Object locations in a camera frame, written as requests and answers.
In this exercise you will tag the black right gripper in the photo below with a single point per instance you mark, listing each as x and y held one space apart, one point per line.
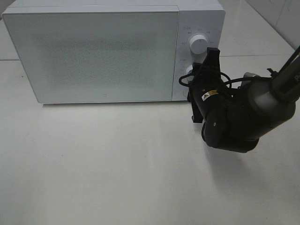
203 89

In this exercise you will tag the white timer knob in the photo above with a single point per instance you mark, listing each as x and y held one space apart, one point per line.
189 71

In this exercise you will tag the white microwave door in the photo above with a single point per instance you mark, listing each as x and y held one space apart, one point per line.
96 57

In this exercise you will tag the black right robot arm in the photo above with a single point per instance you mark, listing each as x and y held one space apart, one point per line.
235 113

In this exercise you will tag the upper white power knob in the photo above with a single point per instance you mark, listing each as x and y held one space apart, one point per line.
198 43

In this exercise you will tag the white microwave oven body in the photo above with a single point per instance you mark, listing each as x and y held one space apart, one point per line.
194 17

